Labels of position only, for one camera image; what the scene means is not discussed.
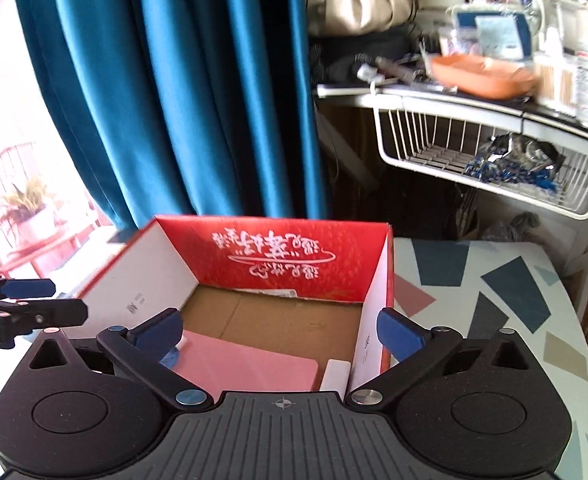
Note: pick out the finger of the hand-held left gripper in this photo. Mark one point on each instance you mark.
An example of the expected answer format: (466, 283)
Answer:
(54, 312)
(29, 288)

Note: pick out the beige fabric pouch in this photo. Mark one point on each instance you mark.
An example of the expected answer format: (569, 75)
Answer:
(358, 2)

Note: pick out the red strawberry print cardboard box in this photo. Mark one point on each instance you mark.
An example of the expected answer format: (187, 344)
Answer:
(274, 250)

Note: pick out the clear acrylic organizer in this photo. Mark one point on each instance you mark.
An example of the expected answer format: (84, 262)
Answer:
(571, 25)

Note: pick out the small white block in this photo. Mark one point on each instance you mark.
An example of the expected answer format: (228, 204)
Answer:
(335, 375)

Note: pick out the blue box with white label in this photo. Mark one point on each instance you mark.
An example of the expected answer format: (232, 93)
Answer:
(493, 32)

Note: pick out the pink notebook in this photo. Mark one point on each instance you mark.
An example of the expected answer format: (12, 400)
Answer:
(254, 365)

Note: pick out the black styling tool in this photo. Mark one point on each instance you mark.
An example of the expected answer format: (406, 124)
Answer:
(391, 67)

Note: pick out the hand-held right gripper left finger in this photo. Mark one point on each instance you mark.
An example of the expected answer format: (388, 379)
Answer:
(156, 334)

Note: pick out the dark vanity table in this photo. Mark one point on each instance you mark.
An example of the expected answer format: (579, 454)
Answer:
(548, 121)

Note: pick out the pile of blue packets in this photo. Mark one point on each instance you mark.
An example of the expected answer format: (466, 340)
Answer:
(513, 165)

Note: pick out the clear cotton swab box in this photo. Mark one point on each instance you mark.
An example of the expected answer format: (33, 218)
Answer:
(556, 80)

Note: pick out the blue satin curtain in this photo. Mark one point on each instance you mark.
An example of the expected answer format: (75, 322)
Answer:
(174, 85)

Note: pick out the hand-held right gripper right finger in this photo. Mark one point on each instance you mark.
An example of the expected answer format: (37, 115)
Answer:
(401, 336)

